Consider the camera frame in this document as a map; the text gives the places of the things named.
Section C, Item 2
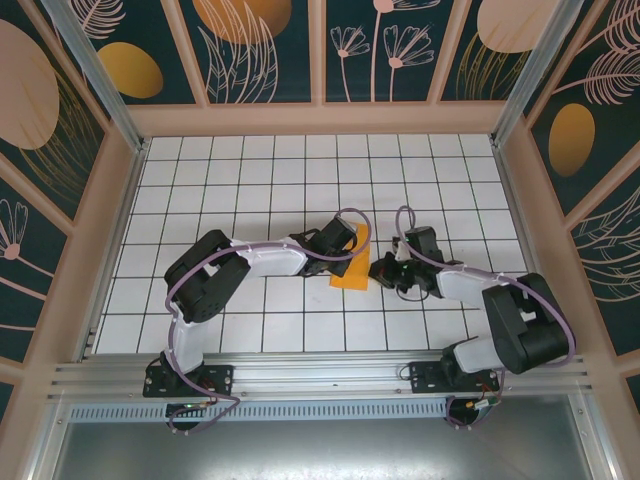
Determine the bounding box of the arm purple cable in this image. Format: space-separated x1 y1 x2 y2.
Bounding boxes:
164 208 374 436
395 204 577 432

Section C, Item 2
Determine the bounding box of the grey metal sheet panel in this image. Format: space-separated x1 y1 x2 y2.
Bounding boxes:
49 419 596 480

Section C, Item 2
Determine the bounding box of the aluminium corner post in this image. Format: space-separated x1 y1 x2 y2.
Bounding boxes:
489 0 586 149
39 0 151 154

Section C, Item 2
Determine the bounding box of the green circuit board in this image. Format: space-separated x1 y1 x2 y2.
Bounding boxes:
464 394 501 416

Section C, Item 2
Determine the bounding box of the orange cloth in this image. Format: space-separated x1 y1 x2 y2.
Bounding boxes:
328 219 374 291

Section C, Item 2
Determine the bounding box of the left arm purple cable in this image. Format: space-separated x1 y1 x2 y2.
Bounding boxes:
164 208 374 436

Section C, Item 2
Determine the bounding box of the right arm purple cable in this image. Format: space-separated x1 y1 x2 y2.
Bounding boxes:
395 204 577 432

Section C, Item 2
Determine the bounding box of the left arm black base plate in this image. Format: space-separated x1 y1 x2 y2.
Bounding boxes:
142 363 236 399

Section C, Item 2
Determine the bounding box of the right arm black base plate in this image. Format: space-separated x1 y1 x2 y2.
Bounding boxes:
408 360 500 396

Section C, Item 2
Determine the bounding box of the slotted grey cable duct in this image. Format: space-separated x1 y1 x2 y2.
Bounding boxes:
67 403 451 422

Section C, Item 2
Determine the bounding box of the aluminium mounting rail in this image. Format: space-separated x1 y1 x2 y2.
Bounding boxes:
47 352 594 406

